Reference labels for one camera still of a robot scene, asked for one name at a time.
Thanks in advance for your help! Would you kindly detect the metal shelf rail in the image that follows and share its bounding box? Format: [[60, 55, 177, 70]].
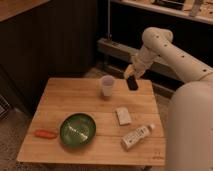
[[97, 38, 182, 97]]

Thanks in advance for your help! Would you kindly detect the metal vertical pole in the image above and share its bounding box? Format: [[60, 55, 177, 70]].
[[107, 0, 111, 40]]

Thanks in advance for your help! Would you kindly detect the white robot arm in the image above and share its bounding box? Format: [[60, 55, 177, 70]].
[[124, 27, 213, 171]]

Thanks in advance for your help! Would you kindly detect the orange carrot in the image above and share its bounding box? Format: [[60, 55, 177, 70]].
[[34, 130, 57, 139]]

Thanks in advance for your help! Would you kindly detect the green bowl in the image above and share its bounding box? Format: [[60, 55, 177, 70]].
[[59, 113, 96, 148]]

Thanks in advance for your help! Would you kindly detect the wooden table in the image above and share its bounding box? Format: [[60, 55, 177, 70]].
[[17, 78, 165, 166]]

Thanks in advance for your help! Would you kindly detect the black eraser block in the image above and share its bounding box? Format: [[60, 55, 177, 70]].
[[127, 76, 138, 90]]

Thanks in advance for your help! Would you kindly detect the upper wooden shelf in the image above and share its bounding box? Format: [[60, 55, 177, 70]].
[[112, 0, 213, 25]]

